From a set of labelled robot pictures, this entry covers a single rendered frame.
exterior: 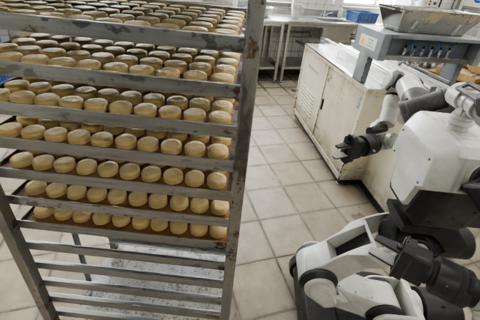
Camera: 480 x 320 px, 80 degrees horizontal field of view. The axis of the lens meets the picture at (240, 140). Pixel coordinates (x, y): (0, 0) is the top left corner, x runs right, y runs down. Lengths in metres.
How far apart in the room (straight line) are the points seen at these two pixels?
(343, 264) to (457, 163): 0.53
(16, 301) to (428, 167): 1.81
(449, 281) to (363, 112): 1.47
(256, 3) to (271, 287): 1.47
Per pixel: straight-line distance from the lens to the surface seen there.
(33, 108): 0.75
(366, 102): 2.11
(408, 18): 2.10
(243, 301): 1.67
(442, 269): 0.84
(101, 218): 0.94
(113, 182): 0.77
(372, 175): 2.35
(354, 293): 1.35
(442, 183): 0.91
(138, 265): 1.62
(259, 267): 1.78
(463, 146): 0.89
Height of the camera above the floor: 1.44
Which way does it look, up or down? 31 degrees down
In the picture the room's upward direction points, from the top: 5 degrees clockwise
